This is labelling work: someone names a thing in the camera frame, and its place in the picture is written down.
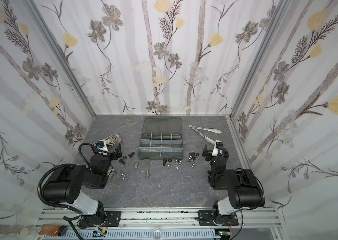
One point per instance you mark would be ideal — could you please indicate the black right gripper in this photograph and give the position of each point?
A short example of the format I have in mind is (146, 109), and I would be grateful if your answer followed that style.
(211, 153)

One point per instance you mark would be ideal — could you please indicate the cluster black hex nuts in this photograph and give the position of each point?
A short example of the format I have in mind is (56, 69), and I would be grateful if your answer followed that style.
(193, 155)

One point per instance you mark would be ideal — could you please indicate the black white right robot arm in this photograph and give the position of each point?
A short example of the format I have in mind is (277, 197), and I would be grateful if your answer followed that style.
(244, 190)

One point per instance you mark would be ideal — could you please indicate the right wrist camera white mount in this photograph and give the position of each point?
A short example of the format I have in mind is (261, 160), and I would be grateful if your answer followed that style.
(217, 149)

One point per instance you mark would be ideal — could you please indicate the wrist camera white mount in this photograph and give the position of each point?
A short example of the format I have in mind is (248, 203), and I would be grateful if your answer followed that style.
(101, 147)
(217, 149)

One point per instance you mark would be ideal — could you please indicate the green plastic organizer box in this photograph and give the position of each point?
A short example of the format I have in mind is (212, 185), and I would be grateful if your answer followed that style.
(161, 139)

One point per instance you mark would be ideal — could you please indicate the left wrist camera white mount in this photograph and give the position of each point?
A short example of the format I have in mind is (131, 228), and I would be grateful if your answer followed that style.
(101, 147)

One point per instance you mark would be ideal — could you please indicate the aluminium rail frame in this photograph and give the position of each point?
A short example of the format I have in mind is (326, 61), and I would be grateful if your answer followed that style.
(171, 223)

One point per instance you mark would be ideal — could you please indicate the amber bottle with black cap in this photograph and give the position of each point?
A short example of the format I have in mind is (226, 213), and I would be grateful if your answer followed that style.
(53, 230)

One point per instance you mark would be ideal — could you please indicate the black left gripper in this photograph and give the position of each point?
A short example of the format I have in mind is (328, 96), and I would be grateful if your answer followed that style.
(114, 152)

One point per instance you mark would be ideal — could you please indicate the metal tray with tools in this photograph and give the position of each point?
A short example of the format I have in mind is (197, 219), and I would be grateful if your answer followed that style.
(113, 140)

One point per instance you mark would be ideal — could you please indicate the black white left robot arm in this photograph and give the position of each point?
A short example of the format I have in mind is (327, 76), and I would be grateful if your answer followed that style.
(61, 187)

